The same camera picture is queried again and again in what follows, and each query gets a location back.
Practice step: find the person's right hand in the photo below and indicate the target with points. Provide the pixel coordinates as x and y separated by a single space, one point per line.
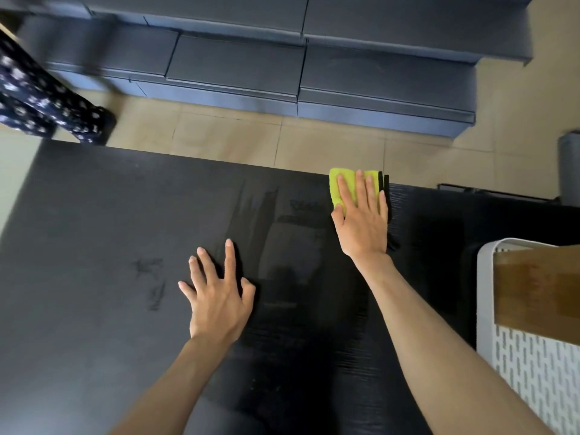
365 231

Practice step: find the person's left hand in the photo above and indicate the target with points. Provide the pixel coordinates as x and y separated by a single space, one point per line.
217 310

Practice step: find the person's left thumb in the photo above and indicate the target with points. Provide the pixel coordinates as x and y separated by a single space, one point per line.
249 292

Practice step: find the person's left little finger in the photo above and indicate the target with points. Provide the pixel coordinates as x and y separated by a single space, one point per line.
186 290

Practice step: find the person's right little finger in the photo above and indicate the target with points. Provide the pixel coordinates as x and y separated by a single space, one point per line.
384 204

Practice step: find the person's left middle finger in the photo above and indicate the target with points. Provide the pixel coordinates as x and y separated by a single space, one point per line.
208 265

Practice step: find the person's right middle finger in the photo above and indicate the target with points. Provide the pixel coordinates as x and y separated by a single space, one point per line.
361 189

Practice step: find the person's right thumb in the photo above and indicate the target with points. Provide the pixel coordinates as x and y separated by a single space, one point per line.
338 219

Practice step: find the yellow-green cleaning cloth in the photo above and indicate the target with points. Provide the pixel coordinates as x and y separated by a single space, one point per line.
336 185

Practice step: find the person's left forearm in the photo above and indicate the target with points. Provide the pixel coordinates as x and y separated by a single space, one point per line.
167 385

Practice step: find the person's right forearm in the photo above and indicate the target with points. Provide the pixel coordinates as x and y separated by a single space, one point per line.
435 353

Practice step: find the dark blue sofa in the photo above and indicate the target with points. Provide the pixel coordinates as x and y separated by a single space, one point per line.
281 63

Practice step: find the brown wooden board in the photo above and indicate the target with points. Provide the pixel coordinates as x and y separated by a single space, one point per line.
537 292

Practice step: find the grey bin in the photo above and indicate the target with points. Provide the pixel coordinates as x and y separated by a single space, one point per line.
570 169

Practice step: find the dark floral fabric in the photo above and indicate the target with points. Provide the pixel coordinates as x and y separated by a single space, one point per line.
40 101

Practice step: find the black metal frame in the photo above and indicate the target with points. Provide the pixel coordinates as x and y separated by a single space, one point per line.
494 193

